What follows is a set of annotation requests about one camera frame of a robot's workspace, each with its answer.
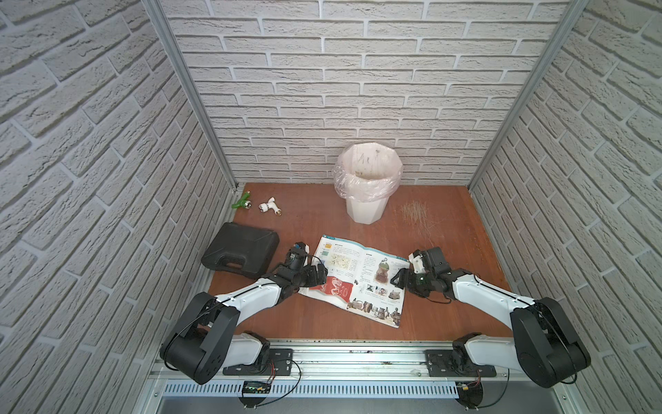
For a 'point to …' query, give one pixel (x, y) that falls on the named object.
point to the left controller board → (255, 387)
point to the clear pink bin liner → (367, 172)
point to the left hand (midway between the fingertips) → (313, 267)
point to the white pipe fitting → (271, 203)
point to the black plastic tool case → (243, 250)
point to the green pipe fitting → (244, 202)
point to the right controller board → (470, 393)
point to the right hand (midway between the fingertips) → (400, 284)
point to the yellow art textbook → (359, 279)
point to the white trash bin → (370, 214)
